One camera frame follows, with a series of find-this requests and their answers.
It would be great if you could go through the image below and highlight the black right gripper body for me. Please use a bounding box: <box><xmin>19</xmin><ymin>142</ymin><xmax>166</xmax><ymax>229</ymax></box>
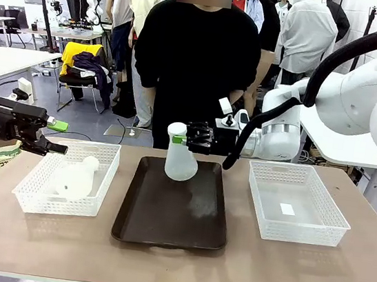
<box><xmin>209</xmin><ymin>125</ymin><xmax>240</xmax><ymax>159</ymax></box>

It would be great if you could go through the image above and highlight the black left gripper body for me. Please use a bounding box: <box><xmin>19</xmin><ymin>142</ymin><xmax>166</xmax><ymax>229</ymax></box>
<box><xmin>0</xmin><ymin>96</ymin><xmax>51</xmax><ymax>146</ymax></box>

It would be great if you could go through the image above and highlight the translucent white conical flask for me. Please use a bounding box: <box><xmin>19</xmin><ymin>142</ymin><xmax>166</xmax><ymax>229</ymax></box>
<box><xmin>161</xmin><ymin>121</ymin><xmax>204</xmax><ymax>184</ymax></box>
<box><xmin>43</xmin><ymin>150</ymin><xmax>101</xmax><ymax>203</ymax></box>

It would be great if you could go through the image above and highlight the person's left forearm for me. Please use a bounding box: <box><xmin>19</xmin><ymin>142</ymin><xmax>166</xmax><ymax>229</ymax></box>
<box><xmin>227</xmin><ymin>89</ymin><xmax>245</xmax><ymax>108</ymax></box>

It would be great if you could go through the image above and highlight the paper bag with green print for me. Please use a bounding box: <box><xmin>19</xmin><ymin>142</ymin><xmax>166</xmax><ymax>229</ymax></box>
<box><xmin>0</xmin><ymin>139</ymin><xmax>23</xmax><ymax>179</ymax></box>

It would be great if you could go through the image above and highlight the person in black shirt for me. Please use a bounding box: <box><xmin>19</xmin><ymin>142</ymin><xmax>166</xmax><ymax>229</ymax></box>
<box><xmin>121</xmin><ymin>0</ymin><xmax>267</xmax><ymax>161</ymax></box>

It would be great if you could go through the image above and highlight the white perforated plastic basket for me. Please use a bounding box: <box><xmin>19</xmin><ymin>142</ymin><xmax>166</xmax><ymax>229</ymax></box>
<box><xmin>8</xmin><ymin>131</ymin><xmax>123</xmax><ymax>225</ymax></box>

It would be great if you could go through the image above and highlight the purple garment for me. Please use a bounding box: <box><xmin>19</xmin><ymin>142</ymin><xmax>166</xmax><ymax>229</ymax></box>
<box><xmin>66</xmin><ymin>50</ymin><xmax>119</xmax><ymax>111</ymax></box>

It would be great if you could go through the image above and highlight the dark brown plastic tray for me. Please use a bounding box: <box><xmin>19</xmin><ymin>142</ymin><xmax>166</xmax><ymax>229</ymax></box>
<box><xmin>110</xmin><ymin>149</ymin><xmax>238</xmax><ymax>257</ymax></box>

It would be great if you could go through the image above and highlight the yellow garment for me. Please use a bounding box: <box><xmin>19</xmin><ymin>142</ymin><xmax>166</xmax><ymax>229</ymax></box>
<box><xmin>59</xmin><ymin>40</ymin><xmax>104</xmax><ymax>81</ymax></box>

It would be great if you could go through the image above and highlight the white paper label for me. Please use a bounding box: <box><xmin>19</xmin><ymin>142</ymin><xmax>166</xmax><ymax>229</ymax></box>
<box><xmin>278</xmin><ymin>202</ymin><xmax>299</xmax><ymax>217</ymax></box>

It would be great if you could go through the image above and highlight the cluttered background desk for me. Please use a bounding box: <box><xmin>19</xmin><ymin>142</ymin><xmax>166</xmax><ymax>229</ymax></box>
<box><xmin>16</xmin><ymin>14</ymin><xmax>105</xmax><ymax>59</ymax></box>

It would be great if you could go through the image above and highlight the black office chair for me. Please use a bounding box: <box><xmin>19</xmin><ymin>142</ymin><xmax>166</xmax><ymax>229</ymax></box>
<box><xmin>0</xmin><ymin>7</ymin><xmax>31</xmax><ymax>50</ymax></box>

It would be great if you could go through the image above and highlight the black tripod stand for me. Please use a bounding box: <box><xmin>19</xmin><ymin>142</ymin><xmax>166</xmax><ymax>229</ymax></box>
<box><xmin>28</xmin><ymin>0</ymin><xmax>68</xmax><ymax>54</ymax></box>

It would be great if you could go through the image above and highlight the white perforated basket with label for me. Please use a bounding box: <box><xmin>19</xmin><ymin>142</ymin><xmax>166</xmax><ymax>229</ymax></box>
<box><xmin>239</xmin><ymin>157</ymin><xmax>359</xmax><ymax>252</ymax></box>

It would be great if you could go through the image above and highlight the white side table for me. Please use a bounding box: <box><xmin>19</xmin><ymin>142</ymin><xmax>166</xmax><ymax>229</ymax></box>
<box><xmin>294</xmin><ymin>105</ymin><xmax>377</xmax><ymax>170</ymax></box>

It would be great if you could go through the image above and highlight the figure in black jacket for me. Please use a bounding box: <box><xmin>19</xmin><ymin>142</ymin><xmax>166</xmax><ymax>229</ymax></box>
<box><xmin>236</xmin><ymin>0</ymin><xmax>286</xmax><ymax>121</ymax></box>

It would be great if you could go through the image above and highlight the figure in blue shirt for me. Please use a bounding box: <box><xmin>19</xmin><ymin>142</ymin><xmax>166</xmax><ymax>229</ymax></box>
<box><xmin>227</xmin><ymin>0</ymin><xmax>267</xmax><ymax>35</ymax></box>

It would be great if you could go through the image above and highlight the mannequin in white dress shirt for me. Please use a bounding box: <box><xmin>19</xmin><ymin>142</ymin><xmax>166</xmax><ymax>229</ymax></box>
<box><xmin>273</xmin><ymin>0</ymin><xmax>343</xmax><ymax>92</ymax></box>

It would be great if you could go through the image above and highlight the mannequin in white tank top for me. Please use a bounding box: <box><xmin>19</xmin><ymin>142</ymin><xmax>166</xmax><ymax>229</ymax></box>
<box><xmin>95</xmin><ymin>0</ymin><xmax>138</xmax><ymax>83</ymax></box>

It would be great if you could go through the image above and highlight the hanging black jacket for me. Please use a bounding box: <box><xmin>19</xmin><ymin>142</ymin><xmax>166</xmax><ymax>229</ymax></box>
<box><xmin>321</xmin><ymin>0</ymin><xmax>354</xmax><ymax>44</ymax></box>

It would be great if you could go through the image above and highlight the black light stand pole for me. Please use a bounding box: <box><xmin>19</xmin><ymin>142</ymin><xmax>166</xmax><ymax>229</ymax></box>
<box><xmin>349</xmin><ymin>3</ymin><xmax>377</xmax><ymax>74</ymax></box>

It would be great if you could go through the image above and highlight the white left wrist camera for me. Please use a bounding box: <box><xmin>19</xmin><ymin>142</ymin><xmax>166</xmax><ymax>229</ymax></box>
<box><xmin>10</xmin><ymin>76</ymin><xmax>38</xmax><ymax>105</ymax></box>

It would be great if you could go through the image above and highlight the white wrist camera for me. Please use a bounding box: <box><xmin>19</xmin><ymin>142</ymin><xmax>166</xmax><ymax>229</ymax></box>
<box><xmin>214</xmin><ymin>96</ymin><xmax>241</xmax><ymax>130</ymax></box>
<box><xmin>10</xmin><ymin>76</ymin><xmax>38</xmax><ymax>105</ymax></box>

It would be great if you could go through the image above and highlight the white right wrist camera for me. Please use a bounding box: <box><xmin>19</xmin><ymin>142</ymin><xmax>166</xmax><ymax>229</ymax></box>
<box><xmin>214</xmin><ymin>96</ymin><xmax>241</xmax><ymax>130</ymax></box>

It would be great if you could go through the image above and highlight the metal frame chair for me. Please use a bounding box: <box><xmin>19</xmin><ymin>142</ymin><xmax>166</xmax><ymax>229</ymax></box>
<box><xmin>54</xmin><ymin>71</ymin><xmax>111</xmax><ymax>117</ymax></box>

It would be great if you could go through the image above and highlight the metal floor base plate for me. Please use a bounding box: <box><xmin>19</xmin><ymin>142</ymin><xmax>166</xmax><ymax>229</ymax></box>
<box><xmin>102</xmin><ymin>121</ymin><xmax>142</xmax><ymax>141</ymax></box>

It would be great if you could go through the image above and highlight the black sleeved right arm cable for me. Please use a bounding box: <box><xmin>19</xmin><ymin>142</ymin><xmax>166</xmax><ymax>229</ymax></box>
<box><xmin>222</xmin><ymin>1</ymin><xmax>377</xmax><ymax>190</ymax></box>

